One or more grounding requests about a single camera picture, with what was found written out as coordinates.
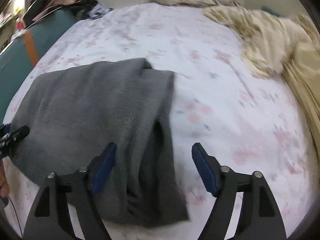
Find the cream crumpled duvet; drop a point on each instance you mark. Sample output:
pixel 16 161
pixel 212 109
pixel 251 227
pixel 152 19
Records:
pixel 279 46

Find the dark grey sweatpants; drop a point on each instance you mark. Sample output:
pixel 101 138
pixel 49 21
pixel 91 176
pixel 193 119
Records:
pixel 74 114

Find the pile of dark clothes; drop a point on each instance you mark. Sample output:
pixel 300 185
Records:
pixel 81 9

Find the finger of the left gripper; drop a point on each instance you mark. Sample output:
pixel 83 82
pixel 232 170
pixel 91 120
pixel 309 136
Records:
pixel 10 139

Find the person's hand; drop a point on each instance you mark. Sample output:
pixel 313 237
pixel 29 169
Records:
pixel 5 189

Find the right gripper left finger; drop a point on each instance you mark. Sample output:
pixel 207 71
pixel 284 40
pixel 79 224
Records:
pixel 49 217

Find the white floral bed sheet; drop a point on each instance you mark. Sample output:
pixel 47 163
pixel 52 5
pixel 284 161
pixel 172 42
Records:
pixel 249 124

